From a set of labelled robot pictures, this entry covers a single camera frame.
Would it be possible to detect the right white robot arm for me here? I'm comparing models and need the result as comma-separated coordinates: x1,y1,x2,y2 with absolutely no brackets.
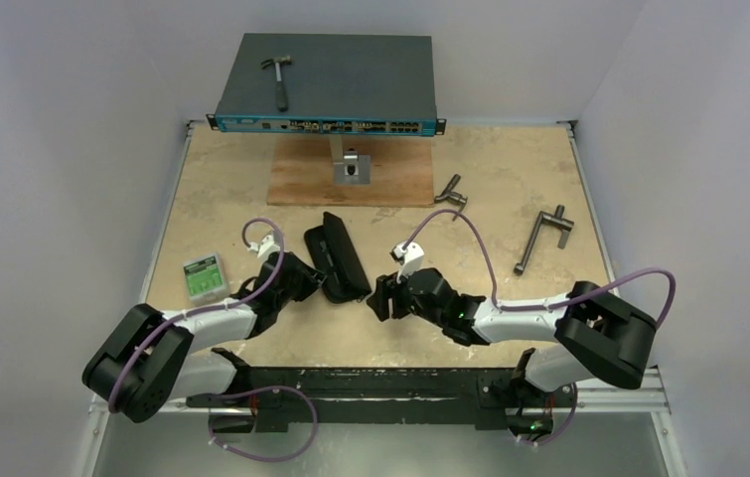
367,268,657,404

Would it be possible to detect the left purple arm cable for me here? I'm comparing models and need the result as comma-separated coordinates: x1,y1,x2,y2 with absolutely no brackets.
106,218,287,414

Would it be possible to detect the black zip tool case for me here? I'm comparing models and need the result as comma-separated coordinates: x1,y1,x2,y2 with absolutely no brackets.
303,212,373,304

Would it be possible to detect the brown wooden board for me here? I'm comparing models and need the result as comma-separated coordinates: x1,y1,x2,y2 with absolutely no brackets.
266,134,434,207

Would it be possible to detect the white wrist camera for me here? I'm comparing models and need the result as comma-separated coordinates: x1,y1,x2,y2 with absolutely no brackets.
247,234,282,261
390,241,424,282

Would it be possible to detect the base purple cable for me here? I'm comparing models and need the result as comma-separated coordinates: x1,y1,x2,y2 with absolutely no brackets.
514,382,580,449
207,385,321,463

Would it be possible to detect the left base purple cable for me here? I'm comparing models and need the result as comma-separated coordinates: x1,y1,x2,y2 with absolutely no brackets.
207,385,321,463

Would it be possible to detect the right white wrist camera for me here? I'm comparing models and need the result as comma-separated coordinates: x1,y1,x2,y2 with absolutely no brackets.
390,241,424,282

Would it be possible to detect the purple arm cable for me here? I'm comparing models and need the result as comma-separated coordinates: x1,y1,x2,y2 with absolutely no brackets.
400,209,677,331
106,218,287,414

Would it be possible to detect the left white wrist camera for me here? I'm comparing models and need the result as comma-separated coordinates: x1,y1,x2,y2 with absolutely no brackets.
247,234,282,261

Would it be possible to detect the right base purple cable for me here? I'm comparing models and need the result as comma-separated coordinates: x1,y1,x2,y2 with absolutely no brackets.
514,382,580,449

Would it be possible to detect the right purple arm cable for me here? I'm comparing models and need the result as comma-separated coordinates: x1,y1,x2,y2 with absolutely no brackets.
400,209,677,331

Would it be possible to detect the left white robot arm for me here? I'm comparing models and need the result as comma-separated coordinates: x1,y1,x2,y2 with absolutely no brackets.
81,252,325,423

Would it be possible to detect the aluminium table frame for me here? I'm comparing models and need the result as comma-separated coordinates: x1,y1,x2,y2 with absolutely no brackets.
77,118,688,477

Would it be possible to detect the steel claw hammer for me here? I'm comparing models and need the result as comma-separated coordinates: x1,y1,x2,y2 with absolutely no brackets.
260,55,292,112

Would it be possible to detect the large dark metal handle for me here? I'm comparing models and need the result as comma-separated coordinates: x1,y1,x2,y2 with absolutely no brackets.
513,204,575,276

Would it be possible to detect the green clear plastic box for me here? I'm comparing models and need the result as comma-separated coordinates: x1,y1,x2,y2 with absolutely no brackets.
182,252,228,306

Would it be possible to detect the grey metal stand bracket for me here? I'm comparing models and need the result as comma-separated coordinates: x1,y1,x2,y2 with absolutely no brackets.
329,135,372,186

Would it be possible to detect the blue rack network switch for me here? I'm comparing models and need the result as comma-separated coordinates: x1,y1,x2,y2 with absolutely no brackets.
207,33,447,137

